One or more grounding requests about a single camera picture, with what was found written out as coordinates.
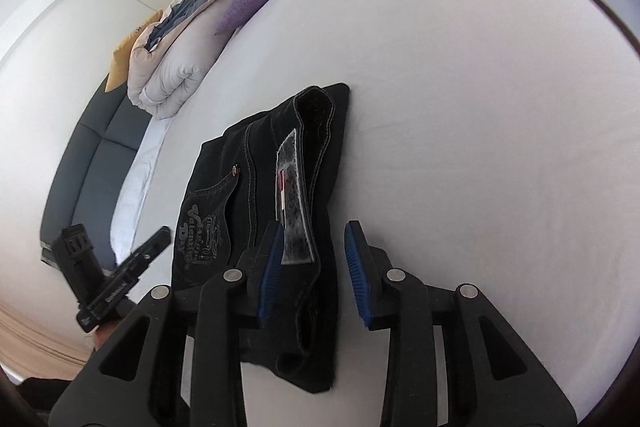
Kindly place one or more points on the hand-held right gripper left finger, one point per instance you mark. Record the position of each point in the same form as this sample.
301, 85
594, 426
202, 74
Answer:
267, 277

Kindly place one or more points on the white bed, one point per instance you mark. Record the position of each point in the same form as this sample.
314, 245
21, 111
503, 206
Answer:
475, 132

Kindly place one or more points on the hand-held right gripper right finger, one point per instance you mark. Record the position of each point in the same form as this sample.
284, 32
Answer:
356, 277

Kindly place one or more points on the black denim pants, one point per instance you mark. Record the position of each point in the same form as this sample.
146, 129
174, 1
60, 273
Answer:
260, 187

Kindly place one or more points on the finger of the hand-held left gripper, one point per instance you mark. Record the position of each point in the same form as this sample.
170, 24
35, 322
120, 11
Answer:
147, 252

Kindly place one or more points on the person's left hand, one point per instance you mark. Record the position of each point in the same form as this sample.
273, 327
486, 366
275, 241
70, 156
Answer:
104, 338

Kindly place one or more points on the yellow pillow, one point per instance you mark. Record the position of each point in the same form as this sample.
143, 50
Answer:
122, 57

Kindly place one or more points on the grey padded headboard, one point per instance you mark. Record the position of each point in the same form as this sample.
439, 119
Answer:
85, 157

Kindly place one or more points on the folded white duvet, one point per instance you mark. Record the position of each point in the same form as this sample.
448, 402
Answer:
170, 72

